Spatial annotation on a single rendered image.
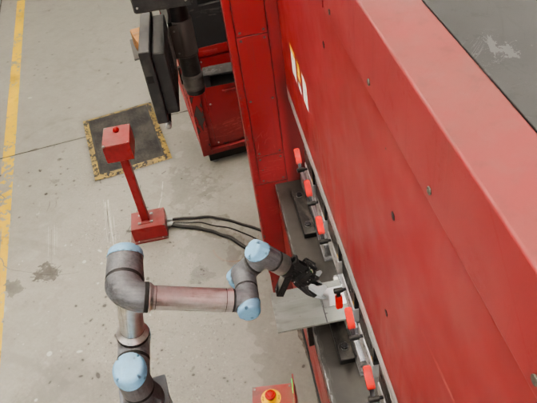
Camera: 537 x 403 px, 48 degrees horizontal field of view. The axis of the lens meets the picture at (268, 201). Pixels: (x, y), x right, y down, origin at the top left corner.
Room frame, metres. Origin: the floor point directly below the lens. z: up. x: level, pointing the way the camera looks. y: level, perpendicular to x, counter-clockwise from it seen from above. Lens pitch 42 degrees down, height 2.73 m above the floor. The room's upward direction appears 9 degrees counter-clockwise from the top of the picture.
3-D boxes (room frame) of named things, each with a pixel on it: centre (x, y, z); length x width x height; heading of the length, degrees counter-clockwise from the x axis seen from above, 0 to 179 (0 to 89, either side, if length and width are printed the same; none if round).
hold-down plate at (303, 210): (1.97, -0.15, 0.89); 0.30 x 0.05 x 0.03; 3
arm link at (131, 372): (1.23, 0.57, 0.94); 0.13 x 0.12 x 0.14; 2
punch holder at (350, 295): (1.19, -0.24, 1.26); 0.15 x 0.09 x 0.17; 3
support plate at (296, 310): (1.36, -0.09, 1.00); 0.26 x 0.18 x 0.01; 93
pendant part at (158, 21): (2.55, 0.39, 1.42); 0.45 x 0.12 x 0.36; 2
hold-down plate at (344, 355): (1.33, -0.18, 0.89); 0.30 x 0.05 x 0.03; 3
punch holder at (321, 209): (1.59, -0.22, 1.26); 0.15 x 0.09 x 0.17; 3
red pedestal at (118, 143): (2.97, 0.82, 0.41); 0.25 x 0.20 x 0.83; 93
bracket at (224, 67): (2.65, 0.10, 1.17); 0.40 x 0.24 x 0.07; 3
